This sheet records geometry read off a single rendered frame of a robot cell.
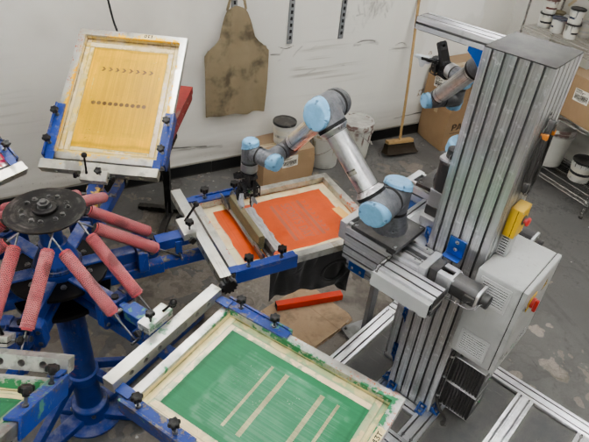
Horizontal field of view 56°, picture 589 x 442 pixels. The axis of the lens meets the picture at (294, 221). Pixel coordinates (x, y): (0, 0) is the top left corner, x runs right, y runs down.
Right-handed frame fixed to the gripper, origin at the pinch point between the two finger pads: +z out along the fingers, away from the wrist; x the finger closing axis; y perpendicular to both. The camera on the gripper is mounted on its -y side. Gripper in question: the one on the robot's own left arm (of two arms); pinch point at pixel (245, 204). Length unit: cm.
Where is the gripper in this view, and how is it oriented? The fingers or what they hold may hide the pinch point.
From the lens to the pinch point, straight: 258.9
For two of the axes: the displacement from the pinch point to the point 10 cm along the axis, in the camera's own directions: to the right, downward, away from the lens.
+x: 8.8, -2.2, 4.2
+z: -0.9, 7.9, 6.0
